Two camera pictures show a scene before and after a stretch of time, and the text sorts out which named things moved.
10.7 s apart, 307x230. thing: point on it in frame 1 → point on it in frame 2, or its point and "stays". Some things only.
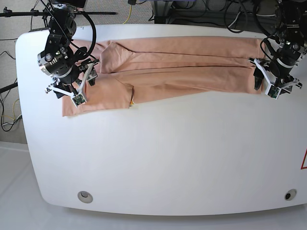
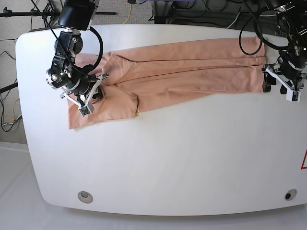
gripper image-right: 267,70 → 293,76
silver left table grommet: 85,197 stays
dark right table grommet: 290,194 stays
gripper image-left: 72,87 → 82,93
